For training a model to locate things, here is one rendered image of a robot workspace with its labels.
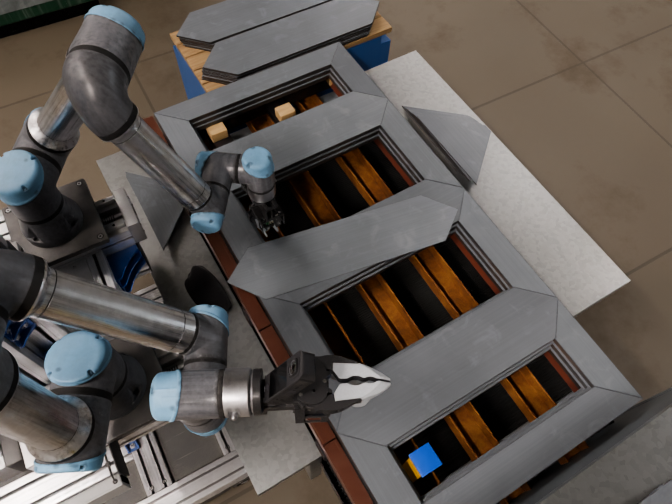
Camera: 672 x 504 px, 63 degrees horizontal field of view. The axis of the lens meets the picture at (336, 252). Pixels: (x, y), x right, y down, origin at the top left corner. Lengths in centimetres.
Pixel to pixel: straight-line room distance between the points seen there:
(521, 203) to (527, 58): 182
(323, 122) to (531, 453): 120
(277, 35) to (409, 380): 140
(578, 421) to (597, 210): 167
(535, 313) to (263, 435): 84
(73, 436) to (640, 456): 115
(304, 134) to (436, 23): 204
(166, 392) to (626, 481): 98
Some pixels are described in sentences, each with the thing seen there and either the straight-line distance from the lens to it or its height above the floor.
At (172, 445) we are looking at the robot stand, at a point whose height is 21.
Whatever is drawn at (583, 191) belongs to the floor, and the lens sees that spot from 313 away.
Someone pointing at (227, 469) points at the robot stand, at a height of 23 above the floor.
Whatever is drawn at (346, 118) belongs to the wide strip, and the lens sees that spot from 195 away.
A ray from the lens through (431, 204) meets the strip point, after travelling 176.
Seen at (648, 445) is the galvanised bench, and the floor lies 105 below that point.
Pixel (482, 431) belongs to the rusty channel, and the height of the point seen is 68.
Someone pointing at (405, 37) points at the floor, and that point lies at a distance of 364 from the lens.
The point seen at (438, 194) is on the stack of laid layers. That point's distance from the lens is 179.
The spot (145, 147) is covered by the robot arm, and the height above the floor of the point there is 142.
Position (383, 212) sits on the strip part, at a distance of 172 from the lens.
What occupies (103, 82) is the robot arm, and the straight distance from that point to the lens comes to 113.
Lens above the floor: 229
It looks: 61 degrees down
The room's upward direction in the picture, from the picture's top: 3 degrees clockwise
